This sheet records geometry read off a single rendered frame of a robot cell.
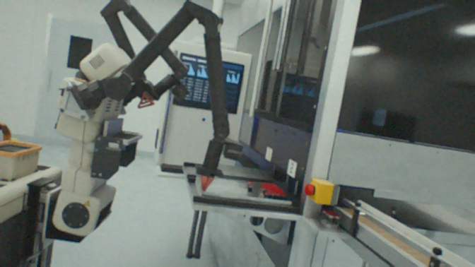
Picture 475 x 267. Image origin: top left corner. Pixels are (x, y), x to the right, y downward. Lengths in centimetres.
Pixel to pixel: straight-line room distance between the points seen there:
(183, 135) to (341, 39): 121
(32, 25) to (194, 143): 526
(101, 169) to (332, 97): 88
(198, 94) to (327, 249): 121
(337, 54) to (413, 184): 58
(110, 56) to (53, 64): 556
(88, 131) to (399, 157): 118
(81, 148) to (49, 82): 546
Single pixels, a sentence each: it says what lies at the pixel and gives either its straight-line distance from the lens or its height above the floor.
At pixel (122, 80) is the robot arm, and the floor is 126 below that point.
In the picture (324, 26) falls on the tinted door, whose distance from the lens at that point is 154.
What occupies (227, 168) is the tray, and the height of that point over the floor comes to 90.
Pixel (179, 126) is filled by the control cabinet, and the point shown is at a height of 105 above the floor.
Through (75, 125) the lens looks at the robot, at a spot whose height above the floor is 106.
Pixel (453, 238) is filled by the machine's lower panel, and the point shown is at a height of 86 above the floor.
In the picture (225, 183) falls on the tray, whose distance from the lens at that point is 162.
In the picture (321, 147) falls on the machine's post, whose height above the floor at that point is 114.
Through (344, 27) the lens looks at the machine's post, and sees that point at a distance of 139.
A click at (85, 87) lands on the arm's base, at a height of 121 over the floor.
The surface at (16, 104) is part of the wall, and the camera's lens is 721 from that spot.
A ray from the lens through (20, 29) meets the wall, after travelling 722.
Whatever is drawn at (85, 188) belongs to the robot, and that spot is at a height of 84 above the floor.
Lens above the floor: 125
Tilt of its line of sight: 5 degrees down
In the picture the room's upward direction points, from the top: 10 degrees clockwise
